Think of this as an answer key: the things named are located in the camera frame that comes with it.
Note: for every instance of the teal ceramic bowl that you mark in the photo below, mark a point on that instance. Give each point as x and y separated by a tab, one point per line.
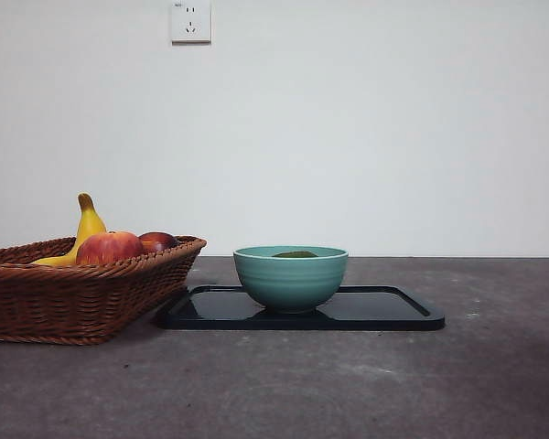
290	283

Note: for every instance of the brown wicker basket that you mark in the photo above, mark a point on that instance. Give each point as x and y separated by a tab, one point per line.
73	302

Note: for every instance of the red yellow apple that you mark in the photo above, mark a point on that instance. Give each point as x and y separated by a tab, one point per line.
112	247

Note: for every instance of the green avocado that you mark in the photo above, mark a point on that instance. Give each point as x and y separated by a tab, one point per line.
295	254

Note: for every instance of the dark red apple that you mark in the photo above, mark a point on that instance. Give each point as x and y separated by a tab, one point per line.
158	241

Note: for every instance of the white wall socket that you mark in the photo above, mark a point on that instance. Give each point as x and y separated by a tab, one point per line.
191	20

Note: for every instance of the yellow banana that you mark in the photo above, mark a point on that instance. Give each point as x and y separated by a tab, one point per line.
89	224

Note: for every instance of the dark rectangular tray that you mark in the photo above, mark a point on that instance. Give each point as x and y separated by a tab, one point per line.
384	311

